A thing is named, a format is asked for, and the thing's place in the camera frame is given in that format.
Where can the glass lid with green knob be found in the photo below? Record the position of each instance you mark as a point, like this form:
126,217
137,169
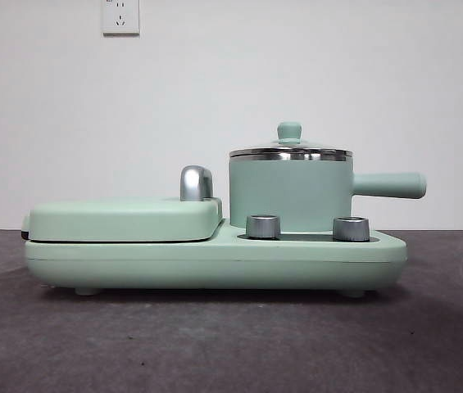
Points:
291,131

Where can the silver control knob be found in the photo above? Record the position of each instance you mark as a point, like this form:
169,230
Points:
262,227
350,229

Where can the mint green breakfast machine base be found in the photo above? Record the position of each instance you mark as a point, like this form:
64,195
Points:
214,266

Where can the mint green hinged griddle cover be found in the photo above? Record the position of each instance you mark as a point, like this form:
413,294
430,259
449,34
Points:
120,221

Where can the white wall socket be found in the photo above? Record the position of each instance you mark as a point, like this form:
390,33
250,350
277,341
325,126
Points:
120,18

